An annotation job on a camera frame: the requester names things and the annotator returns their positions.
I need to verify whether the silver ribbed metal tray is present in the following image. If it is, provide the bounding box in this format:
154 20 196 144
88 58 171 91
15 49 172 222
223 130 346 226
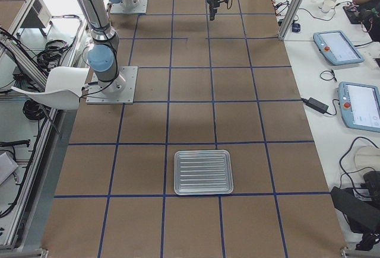
174 149 234 196

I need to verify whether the blue teach pendant far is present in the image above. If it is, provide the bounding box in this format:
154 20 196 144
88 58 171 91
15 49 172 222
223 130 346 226
313 30 364 65

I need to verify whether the blue teach pendant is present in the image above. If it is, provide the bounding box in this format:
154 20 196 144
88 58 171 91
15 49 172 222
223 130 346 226
313 30 364 65
337 82 379 132

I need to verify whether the black power adapter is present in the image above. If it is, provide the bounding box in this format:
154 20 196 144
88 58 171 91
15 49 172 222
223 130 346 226
302 97 328 114

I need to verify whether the white plastic chair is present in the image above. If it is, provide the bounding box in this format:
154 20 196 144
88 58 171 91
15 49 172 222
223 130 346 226
11 66 89 110

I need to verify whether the blue teach pendant near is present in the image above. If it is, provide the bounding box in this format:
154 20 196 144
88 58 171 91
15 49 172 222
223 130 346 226
337 82 379 132

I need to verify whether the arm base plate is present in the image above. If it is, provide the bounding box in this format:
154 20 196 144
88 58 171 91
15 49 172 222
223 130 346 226
110 0 148 15
85 66 138 105

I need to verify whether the aluminium frame post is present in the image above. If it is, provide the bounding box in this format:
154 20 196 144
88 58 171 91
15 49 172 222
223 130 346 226
278 0 303 40

